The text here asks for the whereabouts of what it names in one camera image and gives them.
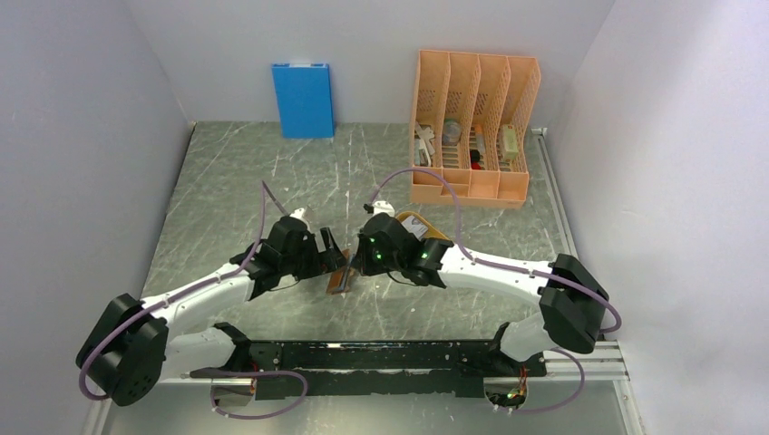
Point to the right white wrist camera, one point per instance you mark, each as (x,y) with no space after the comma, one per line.
(380,207)

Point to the white parts in organizer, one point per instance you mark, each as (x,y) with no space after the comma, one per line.
(424,150)

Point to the red orange item in organizer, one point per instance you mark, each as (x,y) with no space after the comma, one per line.
(477,147)

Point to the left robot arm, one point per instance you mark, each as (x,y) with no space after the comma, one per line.
(137,343)

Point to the black base frame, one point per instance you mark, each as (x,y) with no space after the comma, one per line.
(362,368)

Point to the grey round item in organizer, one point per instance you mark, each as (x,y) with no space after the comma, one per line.
(451,133)

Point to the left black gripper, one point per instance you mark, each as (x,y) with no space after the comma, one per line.
(323,261)

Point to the orange desk file organizer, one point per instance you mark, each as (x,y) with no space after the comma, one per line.
(469,119)

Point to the orange oval tray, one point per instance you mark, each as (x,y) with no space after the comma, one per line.
(433,232)

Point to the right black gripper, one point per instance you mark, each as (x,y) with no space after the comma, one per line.
(365,264)

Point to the blue box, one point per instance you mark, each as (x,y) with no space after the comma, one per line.
(304,100)

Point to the brown leather card holder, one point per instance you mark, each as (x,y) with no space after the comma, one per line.
(340,281)

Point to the green eraser in organizer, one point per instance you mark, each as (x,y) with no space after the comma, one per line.
(509,142)

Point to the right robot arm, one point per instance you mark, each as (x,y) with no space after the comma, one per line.
(567,303)

